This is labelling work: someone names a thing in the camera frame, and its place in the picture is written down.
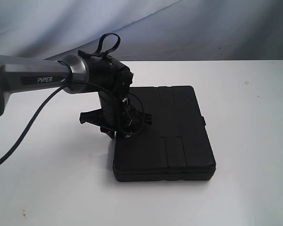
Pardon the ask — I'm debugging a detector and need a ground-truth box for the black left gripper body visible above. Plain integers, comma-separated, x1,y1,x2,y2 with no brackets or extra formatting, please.
79,104,152,137

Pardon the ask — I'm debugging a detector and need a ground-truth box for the black plastic tool case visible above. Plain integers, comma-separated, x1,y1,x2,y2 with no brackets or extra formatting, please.
113,86,216,182

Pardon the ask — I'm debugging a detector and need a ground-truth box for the left robot arm Piper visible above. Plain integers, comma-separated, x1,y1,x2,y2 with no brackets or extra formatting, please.
0,51,152,137

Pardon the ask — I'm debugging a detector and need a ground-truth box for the white backdrop cloth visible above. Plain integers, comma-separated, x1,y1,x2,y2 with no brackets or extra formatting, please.
0,0,283,61

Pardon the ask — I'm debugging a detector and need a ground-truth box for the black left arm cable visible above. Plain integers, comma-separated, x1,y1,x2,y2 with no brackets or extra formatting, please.
0,34,144,170

